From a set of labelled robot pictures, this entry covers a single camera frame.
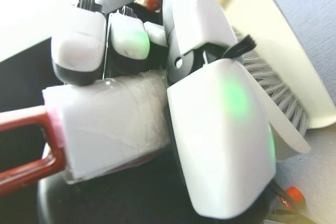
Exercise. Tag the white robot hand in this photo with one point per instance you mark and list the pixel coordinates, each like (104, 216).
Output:
(223, 129)

